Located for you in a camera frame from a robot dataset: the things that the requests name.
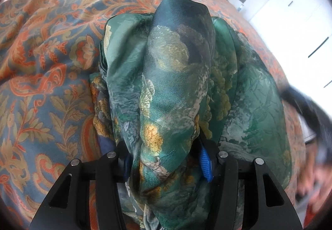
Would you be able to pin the person's right hand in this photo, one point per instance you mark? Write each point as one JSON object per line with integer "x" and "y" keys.
{"x": 310, "y": 178}

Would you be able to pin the orange paisley bed blanket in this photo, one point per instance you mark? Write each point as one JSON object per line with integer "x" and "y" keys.
{"x": 51, "y": 51}

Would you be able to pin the white wardrobe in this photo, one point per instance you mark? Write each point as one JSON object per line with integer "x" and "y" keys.
{"x": 285, "y": 25}

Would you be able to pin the green printed silk garment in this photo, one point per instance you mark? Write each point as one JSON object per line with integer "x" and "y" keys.
{"x": 176, "y": 77}

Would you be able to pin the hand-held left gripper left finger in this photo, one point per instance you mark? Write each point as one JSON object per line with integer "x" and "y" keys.
{"x": 127, "y": 165}

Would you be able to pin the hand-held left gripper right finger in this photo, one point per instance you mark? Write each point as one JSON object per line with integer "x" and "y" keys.
{"x": 206, "y": 165}

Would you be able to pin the small white bottle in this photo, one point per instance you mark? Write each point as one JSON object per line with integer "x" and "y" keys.
{"x": 240, "y": 7}

